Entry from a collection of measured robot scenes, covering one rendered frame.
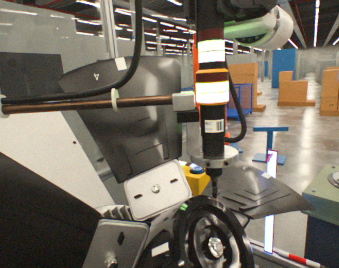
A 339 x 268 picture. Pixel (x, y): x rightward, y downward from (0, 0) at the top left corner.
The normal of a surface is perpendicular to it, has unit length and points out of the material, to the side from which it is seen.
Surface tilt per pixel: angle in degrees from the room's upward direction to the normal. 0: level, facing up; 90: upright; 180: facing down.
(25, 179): 76
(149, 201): 54
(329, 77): 90
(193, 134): 90
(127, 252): 93
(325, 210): 90
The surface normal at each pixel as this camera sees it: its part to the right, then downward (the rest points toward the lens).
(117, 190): 0.79, 0.10
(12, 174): 0.49, -0.07
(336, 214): -0.72, 0.22
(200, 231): 0.64, -0.48
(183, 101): -0.04, 0.25
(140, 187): -0.21, -0.37
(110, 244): 0.44, 0.25
